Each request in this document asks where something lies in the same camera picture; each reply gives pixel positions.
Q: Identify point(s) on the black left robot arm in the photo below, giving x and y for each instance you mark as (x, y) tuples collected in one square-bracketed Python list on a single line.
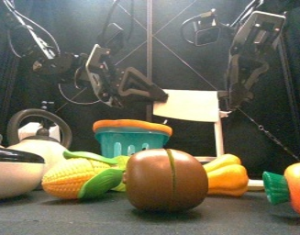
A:
[(54, 65)]

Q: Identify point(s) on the white box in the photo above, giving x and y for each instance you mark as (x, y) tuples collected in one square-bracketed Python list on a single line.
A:
[(27, 130)]

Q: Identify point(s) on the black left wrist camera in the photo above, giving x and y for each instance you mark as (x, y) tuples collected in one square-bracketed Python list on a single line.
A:
[(112, 34)]

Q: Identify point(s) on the yellow toy corn green husk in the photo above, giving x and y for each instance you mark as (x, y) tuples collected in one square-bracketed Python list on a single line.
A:
[(70, 177)]

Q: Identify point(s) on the grey vertical frame pole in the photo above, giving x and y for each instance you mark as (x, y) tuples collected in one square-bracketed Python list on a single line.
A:
[(150, 46)]

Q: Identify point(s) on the white pot with black lid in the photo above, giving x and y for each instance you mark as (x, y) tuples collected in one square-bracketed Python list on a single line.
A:
[(13, 174)]

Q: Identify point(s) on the teal plastic basket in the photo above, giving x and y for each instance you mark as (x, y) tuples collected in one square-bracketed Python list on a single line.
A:
[(128, 142)]

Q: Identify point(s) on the orange toy fruit green top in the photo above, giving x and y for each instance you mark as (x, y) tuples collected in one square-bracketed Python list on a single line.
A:
[(297, 189)]

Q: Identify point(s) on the brown toy kiwi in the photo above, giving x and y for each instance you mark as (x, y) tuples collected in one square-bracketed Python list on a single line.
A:
[(165, 180)]

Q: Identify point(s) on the orange flat toy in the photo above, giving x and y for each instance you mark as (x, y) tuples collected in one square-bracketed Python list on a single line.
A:
[(132, 125)]

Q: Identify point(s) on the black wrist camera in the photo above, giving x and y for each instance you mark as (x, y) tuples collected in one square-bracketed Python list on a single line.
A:
[(112, 34), (208, 30)]

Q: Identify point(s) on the yellow orange toy squash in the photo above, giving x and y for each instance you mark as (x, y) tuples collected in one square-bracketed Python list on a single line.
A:
[(228, 179)]

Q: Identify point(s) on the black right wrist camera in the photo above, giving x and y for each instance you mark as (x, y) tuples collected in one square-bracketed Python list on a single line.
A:
[(208, 30)]

